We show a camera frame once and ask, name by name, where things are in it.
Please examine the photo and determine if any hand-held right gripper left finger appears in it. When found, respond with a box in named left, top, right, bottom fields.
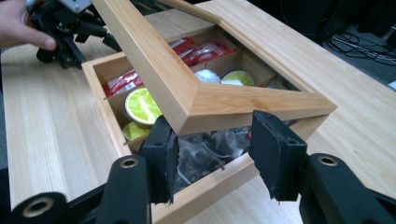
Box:
left=137, top=115, right=180, bottom=205

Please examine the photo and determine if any row of red tea packets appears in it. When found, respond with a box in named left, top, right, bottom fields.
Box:
left=102, top=36, right=235, bottom=96

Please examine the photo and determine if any wooden tea box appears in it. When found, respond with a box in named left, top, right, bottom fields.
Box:
left=81, top=0, right=339, bottom=224

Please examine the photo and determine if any bundle of floor cables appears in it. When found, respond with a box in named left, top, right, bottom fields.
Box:
left=322, top=30, right=396, bottom=67

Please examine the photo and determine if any pile of dark tea bags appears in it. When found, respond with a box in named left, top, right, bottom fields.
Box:
left=173, top=123, right=260, bottom=194

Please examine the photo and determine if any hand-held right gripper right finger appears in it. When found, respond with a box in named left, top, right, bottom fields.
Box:
left=248, top=109, right=309, bottom=203

